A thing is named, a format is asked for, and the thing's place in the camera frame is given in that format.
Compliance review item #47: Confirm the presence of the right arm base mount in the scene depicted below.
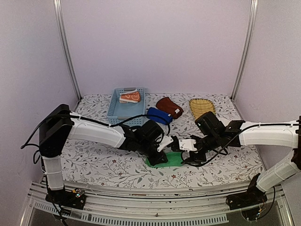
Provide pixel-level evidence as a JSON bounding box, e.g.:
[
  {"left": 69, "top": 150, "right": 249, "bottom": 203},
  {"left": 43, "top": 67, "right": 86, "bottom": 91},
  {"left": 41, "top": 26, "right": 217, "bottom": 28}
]
[{"left": 226, "top": 173, "right": 267, "bottom": 210}]

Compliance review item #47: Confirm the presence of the brown rolled towel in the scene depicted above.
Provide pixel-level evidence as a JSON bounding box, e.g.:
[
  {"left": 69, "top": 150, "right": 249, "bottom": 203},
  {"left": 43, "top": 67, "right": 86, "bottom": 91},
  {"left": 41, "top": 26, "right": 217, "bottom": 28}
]
[{"left": 156, "top": 97, "right": 184, "bottom": 119}]

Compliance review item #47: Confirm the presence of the right aluminium frame post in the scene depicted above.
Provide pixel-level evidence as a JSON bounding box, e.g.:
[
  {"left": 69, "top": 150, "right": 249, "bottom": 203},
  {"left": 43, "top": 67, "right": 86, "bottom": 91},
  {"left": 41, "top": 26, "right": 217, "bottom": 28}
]
[{"left": 231, "top": 0, "right": 258, "bottom": 102}]

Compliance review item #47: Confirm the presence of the green towel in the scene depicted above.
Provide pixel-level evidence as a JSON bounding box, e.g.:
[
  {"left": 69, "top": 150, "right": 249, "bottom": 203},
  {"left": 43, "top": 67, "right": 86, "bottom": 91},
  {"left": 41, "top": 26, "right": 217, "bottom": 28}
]
[{"left": 145, "top": 152, "right": 183, "bottom": 168}]

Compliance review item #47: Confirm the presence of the aluminium frame post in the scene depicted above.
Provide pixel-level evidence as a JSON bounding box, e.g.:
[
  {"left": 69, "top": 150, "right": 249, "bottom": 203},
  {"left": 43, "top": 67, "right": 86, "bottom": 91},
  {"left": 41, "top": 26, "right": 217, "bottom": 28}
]
[
  {"left": 231, "top": 0, "right": 258, "bottom": 102},
  {"left": 53, "top": 0, "right": 82, "bottom": 101}
]

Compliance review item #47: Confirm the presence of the blue rolled towel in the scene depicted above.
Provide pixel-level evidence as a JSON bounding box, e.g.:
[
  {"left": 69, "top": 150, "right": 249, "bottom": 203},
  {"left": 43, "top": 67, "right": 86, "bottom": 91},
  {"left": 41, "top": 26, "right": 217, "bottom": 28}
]
[{"left": 147, "top": 107, "right": 173, "bottom": 125}]

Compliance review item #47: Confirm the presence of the light blue plastic basket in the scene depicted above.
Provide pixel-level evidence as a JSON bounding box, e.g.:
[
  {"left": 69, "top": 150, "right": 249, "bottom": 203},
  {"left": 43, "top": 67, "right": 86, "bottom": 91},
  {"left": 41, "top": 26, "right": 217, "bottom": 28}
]
[{"left": 107, "top": 87, "right": 146, "bottom": 124}]

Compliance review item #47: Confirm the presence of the orange bunny pattern towel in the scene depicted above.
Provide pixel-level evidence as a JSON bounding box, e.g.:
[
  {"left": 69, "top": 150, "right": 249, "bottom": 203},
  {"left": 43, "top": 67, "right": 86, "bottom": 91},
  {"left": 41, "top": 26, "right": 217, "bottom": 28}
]
[{"left": 119, "top": 89, "right": 141, "bottom": 104}]

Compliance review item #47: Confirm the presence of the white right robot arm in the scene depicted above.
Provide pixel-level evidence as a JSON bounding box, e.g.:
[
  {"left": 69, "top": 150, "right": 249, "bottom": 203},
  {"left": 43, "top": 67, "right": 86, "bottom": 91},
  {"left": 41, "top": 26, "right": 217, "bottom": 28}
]
[{"left": 179, "top": 112, "right": 301, "bottom": 205}]

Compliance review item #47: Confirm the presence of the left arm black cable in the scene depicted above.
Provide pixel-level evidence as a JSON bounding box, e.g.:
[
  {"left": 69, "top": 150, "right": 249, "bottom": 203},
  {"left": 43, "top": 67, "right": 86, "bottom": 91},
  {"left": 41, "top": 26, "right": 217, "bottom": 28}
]
[{"left": 20, "top": 113, "right": 171, "bottom": 165}]

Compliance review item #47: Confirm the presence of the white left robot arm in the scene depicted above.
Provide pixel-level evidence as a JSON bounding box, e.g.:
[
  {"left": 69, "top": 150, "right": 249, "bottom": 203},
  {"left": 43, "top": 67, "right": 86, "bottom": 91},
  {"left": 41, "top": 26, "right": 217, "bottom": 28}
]
[{"left": 39, "top": 104, "right": 173, "bottom": 204}]

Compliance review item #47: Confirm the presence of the yellow woven bamboo tray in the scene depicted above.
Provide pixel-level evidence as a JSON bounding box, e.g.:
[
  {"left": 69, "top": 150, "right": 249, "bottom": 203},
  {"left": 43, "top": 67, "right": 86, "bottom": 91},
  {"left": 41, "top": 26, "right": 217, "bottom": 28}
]
[{"left": 189, "top": 98, "right": 216, "bottom": 120}]

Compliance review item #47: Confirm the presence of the aluminium front rail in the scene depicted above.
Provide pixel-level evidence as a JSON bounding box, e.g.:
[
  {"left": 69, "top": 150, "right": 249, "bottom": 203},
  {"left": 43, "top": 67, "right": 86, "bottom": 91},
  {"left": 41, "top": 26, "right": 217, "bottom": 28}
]
[{"left": 20, "top": 181, "right": 294, "bottom": 226}]

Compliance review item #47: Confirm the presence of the left aluminium frame post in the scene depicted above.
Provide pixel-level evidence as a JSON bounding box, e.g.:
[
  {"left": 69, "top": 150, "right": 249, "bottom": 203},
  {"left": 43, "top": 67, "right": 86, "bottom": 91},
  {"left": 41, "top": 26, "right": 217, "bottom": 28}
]
[{"left": 53, "top": 0, "right": 82, "bottom": 101}]

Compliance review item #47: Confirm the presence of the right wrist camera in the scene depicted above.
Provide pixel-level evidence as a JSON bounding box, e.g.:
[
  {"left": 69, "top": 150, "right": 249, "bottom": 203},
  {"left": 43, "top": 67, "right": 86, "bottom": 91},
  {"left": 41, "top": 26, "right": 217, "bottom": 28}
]
[{"left": 171, "top": 139, "right": 198, "bottom": 152}]

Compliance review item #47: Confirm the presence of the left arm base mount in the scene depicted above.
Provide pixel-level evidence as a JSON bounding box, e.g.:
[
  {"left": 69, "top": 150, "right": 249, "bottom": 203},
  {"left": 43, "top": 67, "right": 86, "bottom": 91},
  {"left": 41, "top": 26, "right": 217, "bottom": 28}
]
[{"left": 45, "top": 187, "right": 86, "bottom": 210}]

